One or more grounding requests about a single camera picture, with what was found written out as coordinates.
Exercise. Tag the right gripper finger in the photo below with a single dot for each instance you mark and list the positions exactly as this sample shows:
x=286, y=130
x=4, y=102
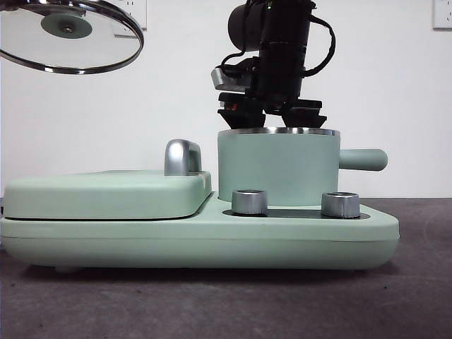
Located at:
x=303, y=118
x=245, y=120

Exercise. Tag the black control panel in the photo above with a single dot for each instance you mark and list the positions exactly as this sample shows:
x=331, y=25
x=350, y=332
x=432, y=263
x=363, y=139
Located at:
x=293, y=213

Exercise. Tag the glass pot lid green knob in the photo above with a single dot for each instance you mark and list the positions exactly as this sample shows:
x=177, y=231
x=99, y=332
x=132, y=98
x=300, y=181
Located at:
x=67, y=25

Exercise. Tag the green breakfast machine base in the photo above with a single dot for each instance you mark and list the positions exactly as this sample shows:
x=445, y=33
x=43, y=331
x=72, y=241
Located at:
x=318, y=243

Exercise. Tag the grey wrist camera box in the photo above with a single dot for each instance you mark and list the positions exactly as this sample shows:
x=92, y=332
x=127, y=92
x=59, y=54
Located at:
x=229, y=80

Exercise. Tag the silver control knob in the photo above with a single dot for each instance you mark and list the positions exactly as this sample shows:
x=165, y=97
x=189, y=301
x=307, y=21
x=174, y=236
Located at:
x=339, y=205
x=249, y=203

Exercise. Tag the white wall socket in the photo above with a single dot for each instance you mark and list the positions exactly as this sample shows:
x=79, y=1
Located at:
x=443, y=14
x=141, y=12

